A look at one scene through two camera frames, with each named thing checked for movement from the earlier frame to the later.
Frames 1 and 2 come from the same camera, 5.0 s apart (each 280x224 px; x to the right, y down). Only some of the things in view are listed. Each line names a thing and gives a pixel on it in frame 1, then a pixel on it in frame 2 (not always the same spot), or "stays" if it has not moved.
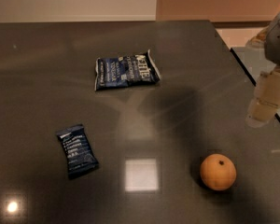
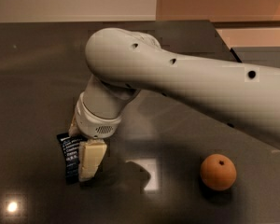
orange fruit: [217, 172] stays
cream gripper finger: [272, 91] → [91, 153]
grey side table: [256, 62] stays
